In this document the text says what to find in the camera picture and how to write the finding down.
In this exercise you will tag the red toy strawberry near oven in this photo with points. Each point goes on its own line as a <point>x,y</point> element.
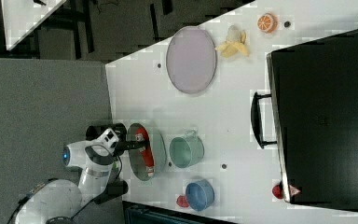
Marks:
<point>277,191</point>

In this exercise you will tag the peeled toy banana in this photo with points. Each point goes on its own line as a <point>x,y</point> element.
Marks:
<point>234,43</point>

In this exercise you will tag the green oval strainer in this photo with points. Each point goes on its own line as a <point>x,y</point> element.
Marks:
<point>157,148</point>

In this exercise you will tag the toy orange half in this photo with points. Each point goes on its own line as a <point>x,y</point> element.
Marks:
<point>267,23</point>

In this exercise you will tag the black toaster oven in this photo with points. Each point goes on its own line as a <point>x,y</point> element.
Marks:
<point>313,88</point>

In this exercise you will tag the black utensil cup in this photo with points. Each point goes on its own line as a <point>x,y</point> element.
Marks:
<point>94,132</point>

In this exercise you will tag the red ketchup bottle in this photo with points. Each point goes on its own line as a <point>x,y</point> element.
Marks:
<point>141,135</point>

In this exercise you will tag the blue bowl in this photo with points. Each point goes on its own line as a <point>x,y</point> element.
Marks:
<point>200,195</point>

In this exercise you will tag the black cylinder cup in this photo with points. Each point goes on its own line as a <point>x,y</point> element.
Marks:
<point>112,191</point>

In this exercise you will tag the green mug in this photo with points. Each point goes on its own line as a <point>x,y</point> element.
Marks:
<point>186,150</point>

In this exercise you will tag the grey round plate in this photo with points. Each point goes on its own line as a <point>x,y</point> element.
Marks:
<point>191,60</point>

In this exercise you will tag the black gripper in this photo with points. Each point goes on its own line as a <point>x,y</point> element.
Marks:
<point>121,147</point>

